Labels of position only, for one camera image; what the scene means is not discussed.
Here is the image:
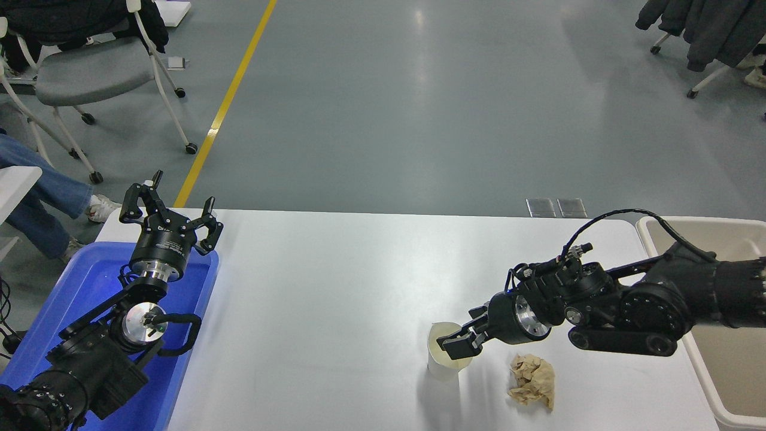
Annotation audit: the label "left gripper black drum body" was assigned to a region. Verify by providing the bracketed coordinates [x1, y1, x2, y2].
[129, 219, 199, 275]

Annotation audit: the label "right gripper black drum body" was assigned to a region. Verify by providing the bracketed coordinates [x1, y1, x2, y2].
[485, 292, 532, 345]

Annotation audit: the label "white paper cup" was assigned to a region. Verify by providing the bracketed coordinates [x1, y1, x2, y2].
[427, 321, 475, 382]

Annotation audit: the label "crumpled tan paper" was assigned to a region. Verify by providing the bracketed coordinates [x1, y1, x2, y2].
[507, 353, 555, 411]

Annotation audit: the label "blue plastic tray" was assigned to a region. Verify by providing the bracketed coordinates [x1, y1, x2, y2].
[0, 241, 220, 431]

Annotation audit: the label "white side table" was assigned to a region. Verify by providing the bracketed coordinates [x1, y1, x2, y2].
[0, 166, 43, 262]

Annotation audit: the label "grey seat rolling chair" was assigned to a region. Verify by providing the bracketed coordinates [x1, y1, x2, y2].
[33, 0, 199, 184]

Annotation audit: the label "white foam board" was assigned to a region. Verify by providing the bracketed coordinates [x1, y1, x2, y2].
[154, 0, 193, 28]

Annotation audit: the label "black jacket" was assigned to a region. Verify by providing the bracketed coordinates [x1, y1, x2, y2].
[0, 0, 169, 74]

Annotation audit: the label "large pale bin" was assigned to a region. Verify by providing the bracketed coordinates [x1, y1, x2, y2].
[636, 216, 766, 431]

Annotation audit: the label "white leg rolling chair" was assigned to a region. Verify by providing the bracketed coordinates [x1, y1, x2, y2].
[651, 33, 766, 100]

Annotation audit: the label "dark grey coat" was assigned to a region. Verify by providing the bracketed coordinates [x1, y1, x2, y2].
[636, 0, 766, 72]

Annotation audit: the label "white frame rolling chair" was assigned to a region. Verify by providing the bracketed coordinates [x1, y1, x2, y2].
[0, 17, 81, 162]

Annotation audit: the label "black floor cables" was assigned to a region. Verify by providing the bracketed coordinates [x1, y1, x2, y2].
[0, 275, 28, 358]

